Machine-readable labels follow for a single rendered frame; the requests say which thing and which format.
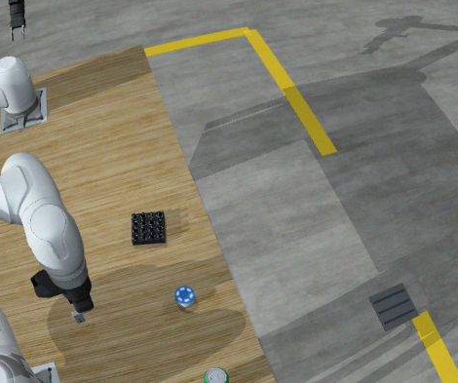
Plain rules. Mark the green drink can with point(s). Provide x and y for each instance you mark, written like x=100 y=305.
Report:
x=216 y=375

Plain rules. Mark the black knob box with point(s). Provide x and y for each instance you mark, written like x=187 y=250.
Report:
x=148 y=233

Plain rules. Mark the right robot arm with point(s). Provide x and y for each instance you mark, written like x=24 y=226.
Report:
x=52 y=235

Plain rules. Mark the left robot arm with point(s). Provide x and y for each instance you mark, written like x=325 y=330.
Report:
x=17 y=94

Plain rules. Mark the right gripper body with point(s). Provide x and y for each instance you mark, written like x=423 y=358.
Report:
x=77 y=289

